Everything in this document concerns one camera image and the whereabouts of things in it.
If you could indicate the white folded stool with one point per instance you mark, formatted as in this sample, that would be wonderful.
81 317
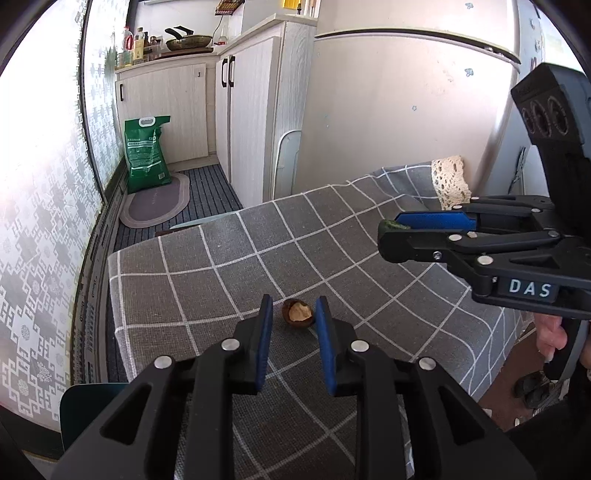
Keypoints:
287 166

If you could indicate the yellow oil bottle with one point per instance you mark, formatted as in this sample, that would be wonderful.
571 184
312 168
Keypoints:
138 46

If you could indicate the white low kitchen cabinet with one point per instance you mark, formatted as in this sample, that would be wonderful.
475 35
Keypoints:
175 110

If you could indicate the frosted patterned glass door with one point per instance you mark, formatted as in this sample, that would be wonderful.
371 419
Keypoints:
41 207

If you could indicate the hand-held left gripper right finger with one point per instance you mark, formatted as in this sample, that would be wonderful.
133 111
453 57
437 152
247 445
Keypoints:
325 344

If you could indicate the person's right hand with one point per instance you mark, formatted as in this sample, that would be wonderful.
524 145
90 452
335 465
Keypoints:
551 334

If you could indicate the person's dark shoe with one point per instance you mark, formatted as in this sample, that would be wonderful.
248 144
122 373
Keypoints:
535 390

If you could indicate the person's right forearm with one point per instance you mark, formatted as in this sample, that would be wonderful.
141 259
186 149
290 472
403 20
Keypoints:
563 438

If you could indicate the white tall kitchen cabinet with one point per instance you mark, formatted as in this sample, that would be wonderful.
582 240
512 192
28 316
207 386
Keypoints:
258 115

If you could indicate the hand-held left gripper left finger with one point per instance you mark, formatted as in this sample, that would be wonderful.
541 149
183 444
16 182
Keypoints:
264 344

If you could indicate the brown nut shell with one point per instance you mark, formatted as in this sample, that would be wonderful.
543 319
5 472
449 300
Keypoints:
299 314

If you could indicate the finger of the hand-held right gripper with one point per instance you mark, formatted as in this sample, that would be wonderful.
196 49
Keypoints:
415 247
438 220

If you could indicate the black frying pan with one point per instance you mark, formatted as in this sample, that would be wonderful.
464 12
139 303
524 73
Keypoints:
189 42

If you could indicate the green peel piece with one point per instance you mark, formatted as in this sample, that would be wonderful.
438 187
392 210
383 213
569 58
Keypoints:
392 226

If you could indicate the grey checked tablecloth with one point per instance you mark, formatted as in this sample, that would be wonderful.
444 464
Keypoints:
277 258

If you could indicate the oval grey floor mat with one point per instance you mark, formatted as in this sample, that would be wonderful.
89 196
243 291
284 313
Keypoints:
154 203

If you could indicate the green rice bag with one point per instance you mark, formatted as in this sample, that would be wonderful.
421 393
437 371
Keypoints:
147 154

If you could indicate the cream lace cloth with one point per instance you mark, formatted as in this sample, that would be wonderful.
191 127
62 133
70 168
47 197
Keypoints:
452 182

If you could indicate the silver refrigerator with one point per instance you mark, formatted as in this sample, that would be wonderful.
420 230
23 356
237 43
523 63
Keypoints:
392 101

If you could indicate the dark striped floor rug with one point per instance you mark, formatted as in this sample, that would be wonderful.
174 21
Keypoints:
207 189

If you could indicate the clear plastic bottle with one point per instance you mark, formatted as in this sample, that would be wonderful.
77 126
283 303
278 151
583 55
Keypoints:
222 37

